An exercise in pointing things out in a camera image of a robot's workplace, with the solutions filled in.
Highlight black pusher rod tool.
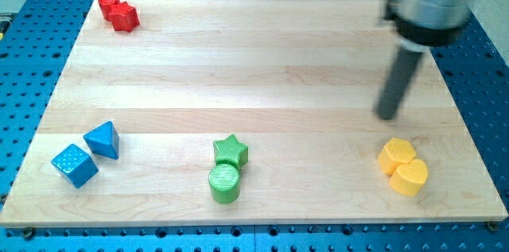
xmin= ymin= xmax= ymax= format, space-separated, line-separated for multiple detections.
xmin=375 ymin=46 xmax=423 ymax=120

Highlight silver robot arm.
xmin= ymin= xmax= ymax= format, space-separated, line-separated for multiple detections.
xmin=375 ymin=0 xmax=471 ymax=120

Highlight yellow hexagon block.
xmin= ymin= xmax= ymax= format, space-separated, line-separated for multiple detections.
xmin=377 ymin=138 xmax=417 ymax=175

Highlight yellow heart block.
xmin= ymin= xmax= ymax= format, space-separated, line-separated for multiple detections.
xmin=389 ymin=159 xmax=429 ymax=196

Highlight green star block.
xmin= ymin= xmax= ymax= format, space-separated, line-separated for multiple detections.
xmin=213 ymin=134 xmax=248 ymax=171

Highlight green cylinder block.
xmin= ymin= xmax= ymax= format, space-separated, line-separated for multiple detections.
xmin=208 ymin=164 xmax=240 ymax=204

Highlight wooden board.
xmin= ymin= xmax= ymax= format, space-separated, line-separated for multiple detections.
xmin=1 ymin=0 xmax=507 ymax=227

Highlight red star block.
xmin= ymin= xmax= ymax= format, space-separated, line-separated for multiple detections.
xmin=108 ymin=2 xmax=140 ymax=33

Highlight red cylinder block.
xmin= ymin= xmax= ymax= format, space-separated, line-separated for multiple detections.
xmin=98 ymin=0 xmax=120 ymax=21

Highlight blue triangle block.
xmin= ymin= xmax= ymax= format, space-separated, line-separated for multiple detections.
xmin=83 ymin=121 xmax=119 ymax=160

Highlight blue cube block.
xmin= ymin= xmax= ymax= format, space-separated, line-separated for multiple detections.
xmin=51 ymin=144 xmax=99 ymax=188

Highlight blue perforated table plate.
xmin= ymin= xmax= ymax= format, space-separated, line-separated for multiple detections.
xmin=1 ymin=0 xmax=508 ymax=251

